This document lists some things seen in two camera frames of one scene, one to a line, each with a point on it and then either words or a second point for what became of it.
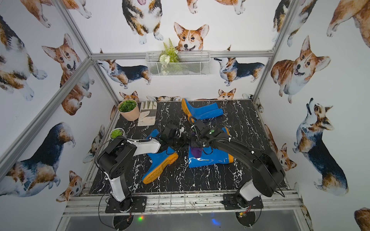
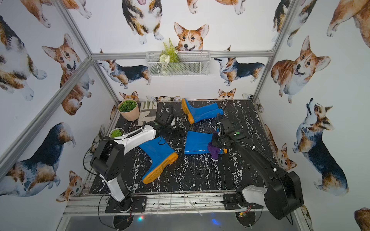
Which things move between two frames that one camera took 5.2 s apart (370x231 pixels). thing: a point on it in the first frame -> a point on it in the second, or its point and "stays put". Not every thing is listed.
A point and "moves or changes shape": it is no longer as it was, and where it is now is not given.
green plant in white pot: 116,133 stays put
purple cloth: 196,151 -> 214,150
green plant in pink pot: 127,106 stays put
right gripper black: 192,141 -> 214,137
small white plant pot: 116,132 stays put
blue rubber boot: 207,111 stays put
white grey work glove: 148,114 stays put
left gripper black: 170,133 -> 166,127
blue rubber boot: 160,160 stays put
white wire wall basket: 178,63 stays put
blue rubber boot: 209,156 moves or changes shape
